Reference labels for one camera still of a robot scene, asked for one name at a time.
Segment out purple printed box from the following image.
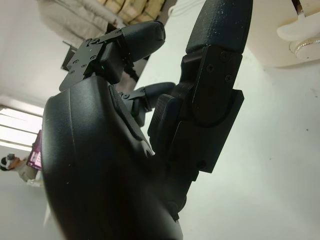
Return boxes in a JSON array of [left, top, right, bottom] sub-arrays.
[[26, 129, 43, 169]]

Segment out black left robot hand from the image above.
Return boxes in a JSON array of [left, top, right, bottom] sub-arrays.
[[41, 0, 253, 240]]

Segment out white two-slot toaster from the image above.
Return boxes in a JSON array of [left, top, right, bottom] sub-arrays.
[[246, 0, 320, 68]]

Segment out wooden crates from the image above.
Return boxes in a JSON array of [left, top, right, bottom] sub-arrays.
[[99, 0, 173, 27]]

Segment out person wearing headset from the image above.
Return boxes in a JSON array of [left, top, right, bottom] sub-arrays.
[[0, 153, 45, 187]]

